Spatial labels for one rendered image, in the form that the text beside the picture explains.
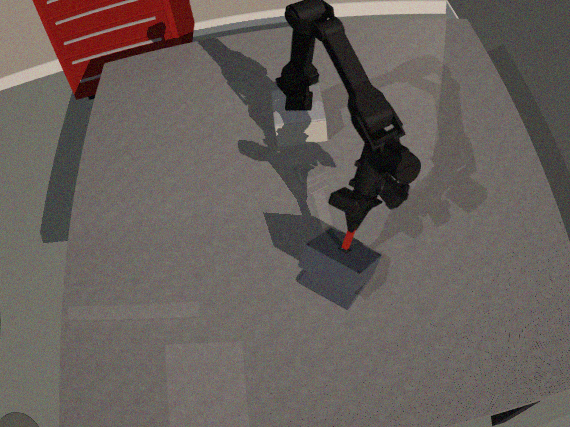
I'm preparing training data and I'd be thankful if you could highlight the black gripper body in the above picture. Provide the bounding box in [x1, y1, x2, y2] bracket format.
[329, 156, 389, 217]

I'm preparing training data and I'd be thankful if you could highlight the grey sloped panel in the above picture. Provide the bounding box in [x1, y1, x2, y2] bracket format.
[298, 228, 382, 310]

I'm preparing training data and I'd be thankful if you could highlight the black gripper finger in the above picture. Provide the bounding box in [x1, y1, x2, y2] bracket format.
[345, 206, 373, 233]
[356, 198, 382, 230]

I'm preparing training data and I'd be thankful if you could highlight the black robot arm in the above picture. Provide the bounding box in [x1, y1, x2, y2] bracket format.
[275, 0, 421, 210]

